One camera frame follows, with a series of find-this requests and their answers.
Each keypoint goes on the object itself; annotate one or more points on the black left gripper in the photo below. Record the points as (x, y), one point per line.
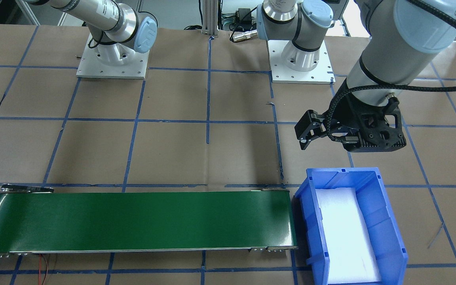
(341, 109)

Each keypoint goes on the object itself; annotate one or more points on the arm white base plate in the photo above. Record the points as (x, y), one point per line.
(112, 62)
(290, 65)

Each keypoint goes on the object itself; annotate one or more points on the green conveyor belt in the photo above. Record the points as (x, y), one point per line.
(104, 222)

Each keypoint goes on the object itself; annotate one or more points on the white foam pad in bin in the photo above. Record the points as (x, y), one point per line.
(352, 259)

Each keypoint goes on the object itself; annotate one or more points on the black power adapter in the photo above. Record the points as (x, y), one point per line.
(243, 16)

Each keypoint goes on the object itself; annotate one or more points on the silver cylindrical connector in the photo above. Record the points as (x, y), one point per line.
(246, 35)

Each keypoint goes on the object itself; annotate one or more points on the aluminium frame post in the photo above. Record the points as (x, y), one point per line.
(210, 17)

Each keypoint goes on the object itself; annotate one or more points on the blue bin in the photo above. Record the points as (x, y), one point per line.
(385, 238)

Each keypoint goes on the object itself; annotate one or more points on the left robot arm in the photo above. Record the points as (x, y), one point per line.
(406, 35)

